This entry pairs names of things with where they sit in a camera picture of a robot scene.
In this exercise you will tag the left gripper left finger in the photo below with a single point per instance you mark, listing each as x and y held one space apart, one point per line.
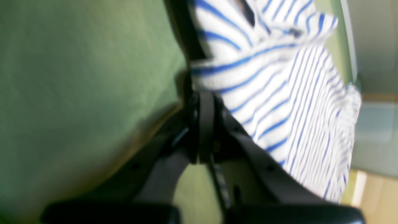
142 190

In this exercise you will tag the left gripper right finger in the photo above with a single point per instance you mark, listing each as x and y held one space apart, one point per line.
260 191

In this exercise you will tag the blue white striped t-shirt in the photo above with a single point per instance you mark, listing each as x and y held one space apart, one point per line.
268 61

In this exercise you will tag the green table cloth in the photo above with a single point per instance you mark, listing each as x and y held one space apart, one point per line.
85 85

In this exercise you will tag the white plastic bin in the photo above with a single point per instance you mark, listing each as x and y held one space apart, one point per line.
375 146

